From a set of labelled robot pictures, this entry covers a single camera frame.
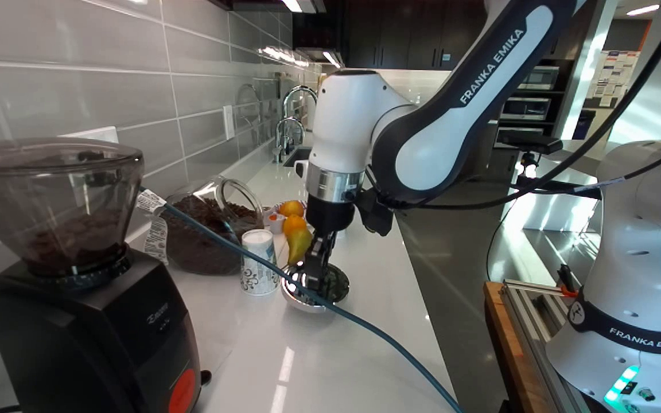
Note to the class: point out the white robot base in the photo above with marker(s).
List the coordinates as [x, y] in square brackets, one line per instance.
[610, 346]

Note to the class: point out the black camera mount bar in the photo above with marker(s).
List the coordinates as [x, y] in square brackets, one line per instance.
[541, 187]

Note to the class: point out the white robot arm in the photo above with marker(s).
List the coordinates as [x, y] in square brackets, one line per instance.
[370, 142]

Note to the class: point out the glass coffee jug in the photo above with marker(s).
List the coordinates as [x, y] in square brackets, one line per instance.
[202, 220]

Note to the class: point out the near white patterned cup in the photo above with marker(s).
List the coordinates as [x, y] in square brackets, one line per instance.
[254, 276]

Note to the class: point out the wooden table edge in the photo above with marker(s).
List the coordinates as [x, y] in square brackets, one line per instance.
[525, 389]

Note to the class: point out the chrome kitchen faucet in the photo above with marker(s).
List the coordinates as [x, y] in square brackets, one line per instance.
[295, 120]

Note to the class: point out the black coffee grinder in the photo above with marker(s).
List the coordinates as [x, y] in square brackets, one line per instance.
[87, 324]

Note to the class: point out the built-in wall ovens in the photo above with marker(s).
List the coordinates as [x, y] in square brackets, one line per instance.
[528, 114]

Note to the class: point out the orange fruit on plate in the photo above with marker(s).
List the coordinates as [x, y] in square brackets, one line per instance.
[291, 207]

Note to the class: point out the wall outlet plate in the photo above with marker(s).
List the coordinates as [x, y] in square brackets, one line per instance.
[228, 122]

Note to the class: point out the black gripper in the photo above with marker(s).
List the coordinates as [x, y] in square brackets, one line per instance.
[327, 219]

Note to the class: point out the yellow green pear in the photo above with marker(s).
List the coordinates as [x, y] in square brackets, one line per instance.
[298, 243]

